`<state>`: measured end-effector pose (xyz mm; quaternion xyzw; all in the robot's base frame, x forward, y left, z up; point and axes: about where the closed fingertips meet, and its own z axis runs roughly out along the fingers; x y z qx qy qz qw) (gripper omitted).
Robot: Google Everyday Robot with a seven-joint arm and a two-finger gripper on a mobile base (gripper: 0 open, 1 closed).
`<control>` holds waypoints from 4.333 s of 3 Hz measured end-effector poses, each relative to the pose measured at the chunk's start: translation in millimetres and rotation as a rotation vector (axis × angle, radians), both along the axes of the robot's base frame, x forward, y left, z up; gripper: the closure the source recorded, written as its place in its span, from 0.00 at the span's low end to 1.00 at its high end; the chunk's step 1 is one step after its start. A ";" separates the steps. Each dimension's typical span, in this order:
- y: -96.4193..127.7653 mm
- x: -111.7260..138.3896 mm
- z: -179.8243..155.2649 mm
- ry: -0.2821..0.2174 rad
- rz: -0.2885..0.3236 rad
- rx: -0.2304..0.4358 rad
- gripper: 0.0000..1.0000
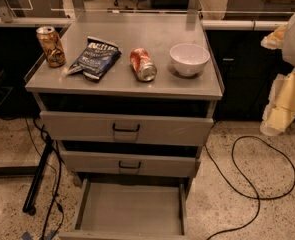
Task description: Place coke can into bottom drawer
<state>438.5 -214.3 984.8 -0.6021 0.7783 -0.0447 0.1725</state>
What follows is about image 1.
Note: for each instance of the black table leg stand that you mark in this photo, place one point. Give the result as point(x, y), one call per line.
point(29, 205)

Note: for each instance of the blue chip bag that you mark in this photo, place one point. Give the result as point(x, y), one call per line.
point(96, 60)

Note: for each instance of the red coke can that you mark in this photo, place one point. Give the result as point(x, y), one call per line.
point(142, 65)

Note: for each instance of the middle grey drawer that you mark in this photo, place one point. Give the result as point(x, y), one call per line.
point(130, 159)

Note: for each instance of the gold soda can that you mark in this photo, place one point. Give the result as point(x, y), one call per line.
point(51, 45)

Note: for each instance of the white bowl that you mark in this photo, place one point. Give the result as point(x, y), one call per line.
point(189, 59)

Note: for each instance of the top grey drawer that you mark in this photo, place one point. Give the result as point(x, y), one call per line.
point(141, 129)

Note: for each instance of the bottom grey open drawer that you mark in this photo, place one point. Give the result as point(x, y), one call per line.
point(110, 211)

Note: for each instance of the grey drawer cabinet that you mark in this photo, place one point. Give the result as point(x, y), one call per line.
point(119, 91)

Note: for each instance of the white horizontal rail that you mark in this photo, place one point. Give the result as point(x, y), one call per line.
point(144, 21)

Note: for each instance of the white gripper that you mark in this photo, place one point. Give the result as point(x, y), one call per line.
point(279, 112)

